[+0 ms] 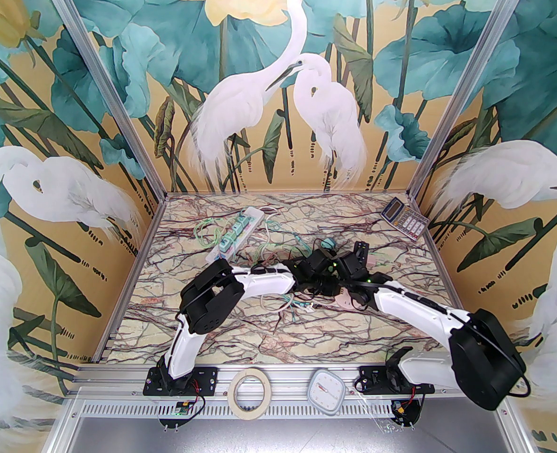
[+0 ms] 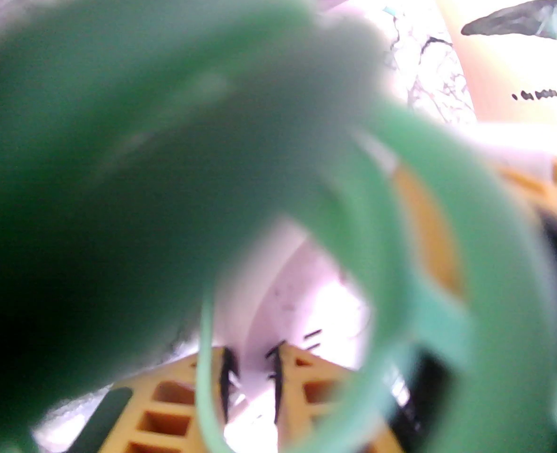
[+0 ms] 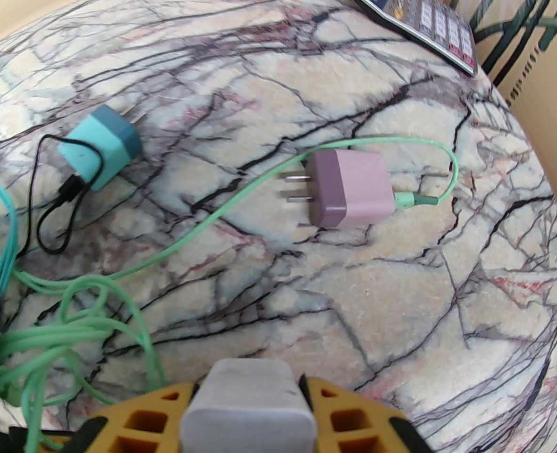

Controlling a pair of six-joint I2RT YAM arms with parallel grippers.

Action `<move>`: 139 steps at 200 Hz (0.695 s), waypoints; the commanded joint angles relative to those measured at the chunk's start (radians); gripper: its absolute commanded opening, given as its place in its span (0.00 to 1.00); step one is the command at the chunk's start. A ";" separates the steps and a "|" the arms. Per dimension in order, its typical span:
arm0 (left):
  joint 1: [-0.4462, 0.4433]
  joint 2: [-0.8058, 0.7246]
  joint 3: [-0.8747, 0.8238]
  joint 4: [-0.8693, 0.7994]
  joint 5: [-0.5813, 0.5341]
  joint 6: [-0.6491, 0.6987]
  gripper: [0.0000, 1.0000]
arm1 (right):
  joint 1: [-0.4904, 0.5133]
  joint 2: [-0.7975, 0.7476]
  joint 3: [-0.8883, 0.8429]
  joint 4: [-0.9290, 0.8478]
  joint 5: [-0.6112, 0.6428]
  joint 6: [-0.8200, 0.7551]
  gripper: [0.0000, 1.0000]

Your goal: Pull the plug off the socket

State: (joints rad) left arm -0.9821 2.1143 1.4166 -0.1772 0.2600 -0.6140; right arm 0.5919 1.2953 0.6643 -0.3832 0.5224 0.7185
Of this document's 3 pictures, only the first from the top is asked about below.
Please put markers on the pink charger plug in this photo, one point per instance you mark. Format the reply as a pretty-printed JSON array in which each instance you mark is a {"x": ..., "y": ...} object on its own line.
[{"x": 377, "y": 258}]

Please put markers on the pink round socket hub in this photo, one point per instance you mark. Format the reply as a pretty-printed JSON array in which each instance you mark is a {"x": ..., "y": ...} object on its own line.
[{"x": 345, "y": 303}]

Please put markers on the teal charger plug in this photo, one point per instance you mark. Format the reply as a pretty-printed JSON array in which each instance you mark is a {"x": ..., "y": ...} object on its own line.
[
  {"x": 241, "y": 223},
  {"x": 328, "y": 243},
  {"x": 227, "y": 242}
]

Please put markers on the white power strip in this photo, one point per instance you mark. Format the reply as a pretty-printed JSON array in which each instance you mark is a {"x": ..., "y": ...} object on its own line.
[{"x": 255, "y": 215}]

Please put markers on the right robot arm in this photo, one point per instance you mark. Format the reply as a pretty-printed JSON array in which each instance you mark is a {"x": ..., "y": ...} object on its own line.
[{"x": 410, "y": 302}]

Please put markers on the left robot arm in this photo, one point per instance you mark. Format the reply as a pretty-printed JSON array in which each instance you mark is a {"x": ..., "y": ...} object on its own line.
[{"x": 264, "y": 282}]

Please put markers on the grey desk calculator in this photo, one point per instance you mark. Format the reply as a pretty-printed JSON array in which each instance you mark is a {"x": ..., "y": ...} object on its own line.
[{"x": 408, "y": 222}]

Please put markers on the white square timer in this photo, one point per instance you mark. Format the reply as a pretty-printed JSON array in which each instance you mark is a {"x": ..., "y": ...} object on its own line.
[{"x": 325, "y": 392}]

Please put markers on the masking tape roll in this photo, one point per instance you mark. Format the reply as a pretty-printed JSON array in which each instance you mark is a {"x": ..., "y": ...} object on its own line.
[{"x": 233, "y": 394}]

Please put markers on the clear plastic bag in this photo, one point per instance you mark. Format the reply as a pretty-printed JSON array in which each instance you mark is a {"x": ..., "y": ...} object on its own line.
[{"x": 382, "y": 423}]

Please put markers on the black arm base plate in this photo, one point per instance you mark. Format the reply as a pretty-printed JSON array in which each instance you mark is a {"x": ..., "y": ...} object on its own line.
[
  {"x": 207, "y": 380},
  {"x": 368, "y": 381}
]

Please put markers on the aluminium extrusion frame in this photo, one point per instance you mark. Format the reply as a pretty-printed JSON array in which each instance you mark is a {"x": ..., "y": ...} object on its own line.
[{"x": 288, "y": 380}]

